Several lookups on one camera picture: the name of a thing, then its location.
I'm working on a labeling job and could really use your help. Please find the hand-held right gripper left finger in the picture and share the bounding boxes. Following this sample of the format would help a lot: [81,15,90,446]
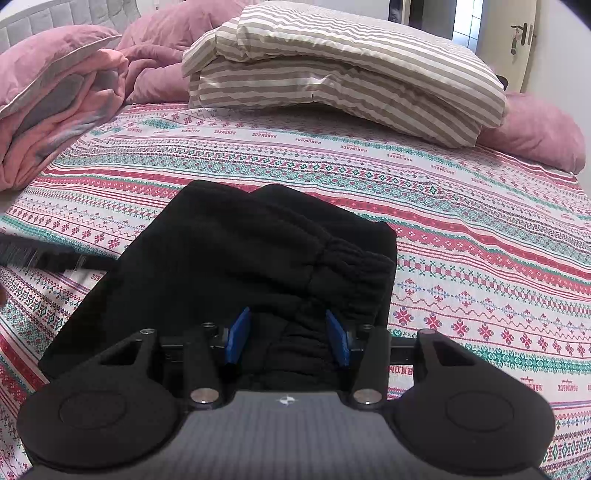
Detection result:
[99,306,253,409]

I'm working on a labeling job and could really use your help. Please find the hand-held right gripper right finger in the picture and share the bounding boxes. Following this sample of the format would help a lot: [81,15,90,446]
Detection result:
[324,309,472,409]

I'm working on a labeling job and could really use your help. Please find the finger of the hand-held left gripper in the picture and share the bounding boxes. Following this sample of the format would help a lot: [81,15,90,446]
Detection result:
[0,231,120,274]

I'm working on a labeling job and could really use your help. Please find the black pants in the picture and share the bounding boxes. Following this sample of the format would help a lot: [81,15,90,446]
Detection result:
[37,180,399,393]

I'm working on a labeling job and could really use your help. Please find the salmon pink blanket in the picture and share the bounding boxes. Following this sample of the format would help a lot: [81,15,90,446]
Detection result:
[0,48,131,193]

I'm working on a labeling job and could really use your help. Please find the patterned bed sheet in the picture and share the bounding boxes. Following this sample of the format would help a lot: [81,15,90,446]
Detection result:
[0,102,591,480]

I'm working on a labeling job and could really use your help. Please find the pink pillow grey trim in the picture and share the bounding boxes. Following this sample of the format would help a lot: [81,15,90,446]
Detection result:
[0,24,123,118]

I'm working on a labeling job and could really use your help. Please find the pink duvet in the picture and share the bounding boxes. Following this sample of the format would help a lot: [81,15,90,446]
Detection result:
[115,0,260,106]

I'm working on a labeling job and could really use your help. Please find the grey headboard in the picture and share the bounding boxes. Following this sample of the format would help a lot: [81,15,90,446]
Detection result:
[0,0,160,57]

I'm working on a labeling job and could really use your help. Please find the cream door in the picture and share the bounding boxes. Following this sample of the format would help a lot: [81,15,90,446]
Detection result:
[517,0,540,94]

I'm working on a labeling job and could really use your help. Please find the metal door handle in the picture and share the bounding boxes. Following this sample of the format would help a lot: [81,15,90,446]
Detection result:
[509,23,535,57]

